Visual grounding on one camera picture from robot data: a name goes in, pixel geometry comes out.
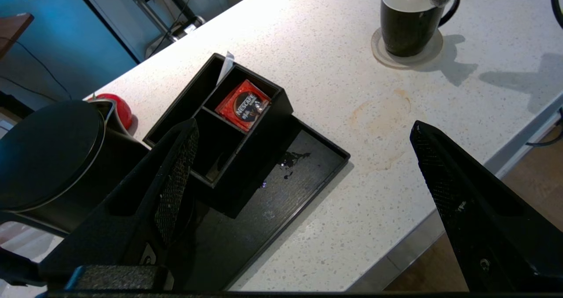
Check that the brown wooden desk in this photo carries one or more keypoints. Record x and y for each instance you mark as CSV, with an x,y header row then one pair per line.
x,y
11,30

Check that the white paper sachet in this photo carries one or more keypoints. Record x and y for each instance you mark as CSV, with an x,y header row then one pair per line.
x,y
225,68

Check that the grey white refrigerator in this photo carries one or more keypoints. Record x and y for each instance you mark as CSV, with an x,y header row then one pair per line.
x,y
66,38

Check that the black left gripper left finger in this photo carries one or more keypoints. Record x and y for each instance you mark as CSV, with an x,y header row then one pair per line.
x,y
132,232

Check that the black rectangular serving tray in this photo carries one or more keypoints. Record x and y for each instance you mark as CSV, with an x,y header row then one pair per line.
x,y
281,197

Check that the black compartment organizer box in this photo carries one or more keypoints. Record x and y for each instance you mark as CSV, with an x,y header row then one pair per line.
x,y
259,144

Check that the round clear coaster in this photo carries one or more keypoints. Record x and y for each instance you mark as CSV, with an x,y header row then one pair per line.
x,y
433,54

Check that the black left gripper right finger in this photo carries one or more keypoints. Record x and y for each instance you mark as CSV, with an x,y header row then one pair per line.
x,y
492,236

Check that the red instant coffee sachet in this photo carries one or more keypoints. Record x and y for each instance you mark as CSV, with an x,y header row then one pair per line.
x,y
242,106

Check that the black mug white inside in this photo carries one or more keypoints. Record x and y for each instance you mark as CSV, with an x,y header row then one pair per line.
x,y
404,34

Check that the red strawberry shaped ornament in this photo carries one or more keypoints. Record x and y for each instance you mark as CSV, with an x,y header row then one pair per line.
x,y
122,109

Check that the black electric kettle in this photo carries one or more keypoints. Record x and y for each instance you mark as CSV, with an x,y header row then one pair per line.
x,y
48,161

